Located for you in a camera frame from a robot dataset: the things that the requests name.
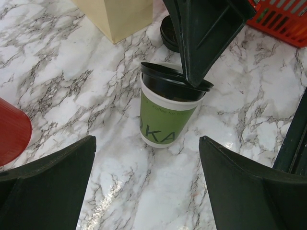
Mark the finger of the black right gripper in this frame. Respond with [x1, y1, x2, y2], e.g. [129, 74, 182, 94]
[163, 0, 256, 87]

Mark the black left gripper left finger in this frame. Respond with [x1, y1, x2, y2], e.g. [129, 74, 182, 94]
[0, 136, 96, 230]

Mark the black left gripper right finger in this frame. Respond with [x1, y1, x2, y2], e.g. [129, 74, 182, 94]
[199, 136, 307, 230]

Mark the black plastic cup lid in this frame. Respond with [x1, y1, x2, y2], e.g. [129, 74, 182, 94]
[141, 62, 214, 92]

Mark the green paper coffee cup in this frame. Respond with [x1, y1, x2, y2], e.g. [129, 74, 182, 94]
[140, 64, 207, 148]

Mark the beige paper takeout bag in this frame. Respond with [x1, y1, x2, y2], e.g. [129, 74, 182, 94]
[72, 0, 153, 44]

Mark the red plastic cup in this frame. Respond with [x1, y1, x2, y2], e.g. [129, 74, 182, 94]
[0, 99, 32, 166]

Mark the red plastic basket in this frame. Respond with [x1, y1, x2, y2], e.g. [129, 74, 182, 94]
[247, 0, 307, 48]

